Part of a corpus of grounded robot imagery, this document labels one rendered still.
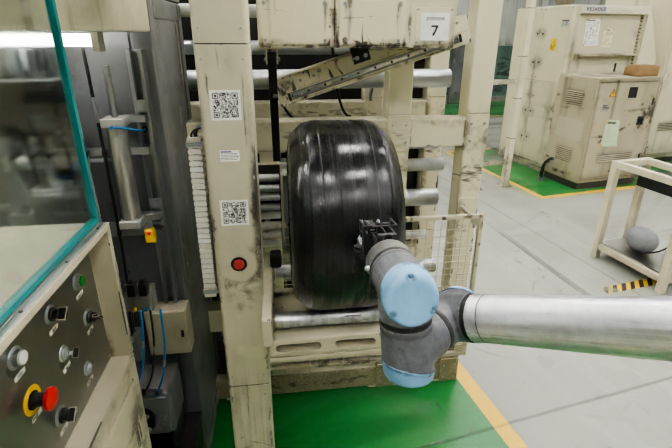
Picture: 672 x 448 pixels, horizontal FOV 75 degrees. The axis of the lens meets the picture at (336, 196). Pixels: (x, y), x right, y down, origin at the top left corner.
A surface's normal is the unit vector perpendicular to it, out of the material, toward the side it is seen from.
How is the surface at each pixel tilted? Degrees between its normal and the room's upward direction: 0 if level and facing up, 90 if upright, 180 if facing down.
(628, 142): 90
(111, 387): 0
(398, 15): 90
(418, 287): 80
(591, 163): 90
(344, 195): 59
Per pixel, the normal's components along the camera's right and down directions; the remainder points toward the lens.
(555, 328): -0.76, -0.02
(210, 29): 0.13, 0.35
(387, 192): 0.36, -0.22
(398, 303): 0.13, 0.14
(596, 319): -0.75, -0.32
